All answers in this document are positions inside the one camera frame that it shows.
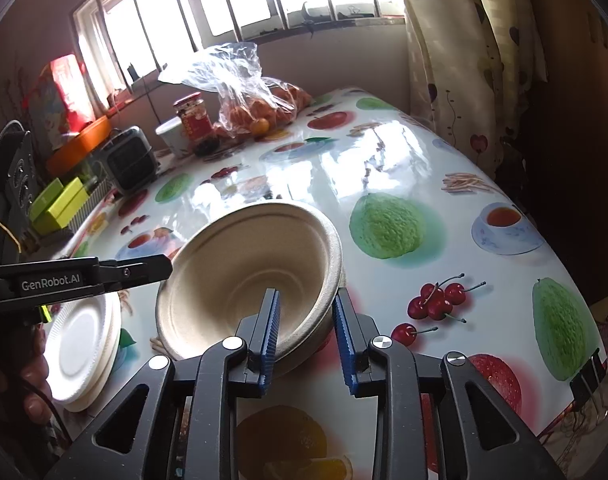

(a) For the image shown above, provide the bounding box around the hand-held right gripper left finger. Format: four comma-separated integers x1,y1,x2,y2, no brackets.
44,287,282,480

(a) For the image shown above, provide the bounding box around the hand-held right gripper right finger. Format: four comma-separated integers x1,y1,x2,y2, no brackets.
333,288,567,480

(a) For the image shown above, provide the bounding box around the person's left hand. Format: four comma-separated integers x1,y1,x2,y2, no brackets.
16,325,54,413

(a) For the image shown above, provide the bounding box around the yellow-green box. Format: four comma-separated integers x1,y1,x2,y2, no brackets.
34,177,89,233

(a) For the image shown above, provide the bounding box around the grey corrugated rack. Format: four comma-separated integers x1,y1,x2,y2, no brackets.
68,177,113,231

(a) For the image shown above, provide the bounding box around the small grey heater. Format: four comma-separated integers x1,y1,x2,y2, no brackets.
100,126,159,195

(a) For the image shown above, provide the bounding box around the white paper cup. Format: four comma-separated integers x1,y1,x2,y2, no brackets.
155,117,192,158

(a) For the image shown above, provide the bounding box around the orange plastic tray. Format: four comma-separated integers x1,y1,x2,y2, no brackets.
46,116,112,173

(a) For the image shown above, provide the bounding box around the red label glass jar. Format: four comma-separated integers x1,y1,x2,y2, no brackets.
173,92,222,157

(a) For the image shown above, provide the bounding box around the colourful gift bag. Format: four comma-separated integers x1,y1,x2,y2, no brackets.
24,54,95,148

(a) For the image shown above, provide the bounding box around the printed food tablecloth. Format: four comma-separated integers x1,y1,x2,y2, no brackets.
44,87,607,480

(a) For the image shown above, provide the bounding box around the plastic bag of oranges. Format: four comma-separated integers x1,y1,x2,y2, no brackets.
158,42,312,141

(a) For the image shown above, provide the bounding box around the black binder clip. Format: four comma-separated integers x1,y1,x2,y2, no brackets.
569,349,607,406

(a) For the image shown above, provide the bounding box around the barred window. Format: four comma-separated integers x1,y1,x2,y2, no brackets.
71,0,405,106

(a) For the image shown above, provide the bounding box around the spotted cream curtain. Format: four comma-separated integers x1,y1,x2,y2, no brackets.
389,0,550,181

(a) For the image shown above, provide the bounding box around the dark wooden wardrobe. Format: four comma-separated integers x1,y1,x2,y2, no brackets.
494,0,608,306

